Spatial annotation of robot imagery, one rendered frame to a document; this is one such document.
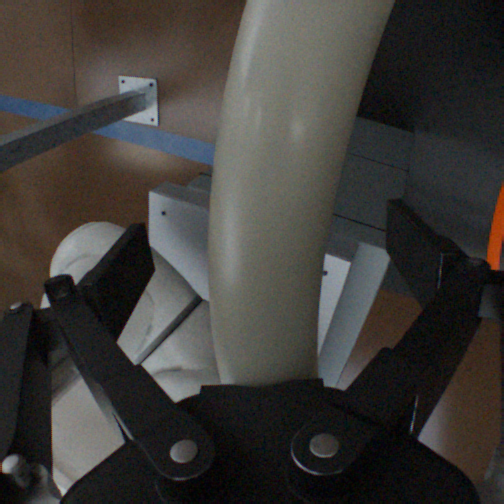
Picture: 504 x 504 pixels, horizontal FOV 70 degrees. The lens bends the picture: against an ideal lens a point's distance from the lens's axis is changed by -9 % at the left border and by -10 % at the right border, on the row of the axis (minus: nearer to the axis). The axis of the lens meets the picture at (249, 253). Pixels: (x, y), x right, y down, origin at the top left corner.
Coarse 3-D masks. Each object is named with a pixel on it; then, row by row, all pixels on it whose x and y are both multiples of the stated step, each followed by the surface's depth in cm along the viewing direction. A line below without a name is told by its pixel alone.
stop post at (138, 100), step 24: (120, 96) 151; (144, 96) 158; (48, 120) 123; (72, 120) 126; (96, 120) 137; (144, 120) 165; (0, 144) 104; (24, 144) 111; (48, 144) 120; (0, 168) 105
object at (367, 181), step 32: (384, 128) 123; (352, 160) 95; (384, 160) 98; (352, 192) 80; (384, 192) 82; (352, 224) 70; (384, 224) 71; (384, 256) 65; (352, 288) 71; (352, 320) 75; (320, 352) 83
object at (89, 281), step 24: (120, 240) 19; (144, 240) 21; (96, 264) 16; (120, 264) 17; (144, 264) 21; (96, 288) 15; (120, 288) 17; (144, 288) 20; (96, 312) 15; (120, 312) 17
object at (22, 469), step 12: (12, 456) 8; (12, 468) 7; (24, 468) 8; (36, 468) 8; (12, 480) 7; (24, 480) 8; (36, 480) 8; (48, 480) 8; (12, 492) 8; (24, 492) 8; (36, 492) 8; (48, 492) 8; (60, 492) 8
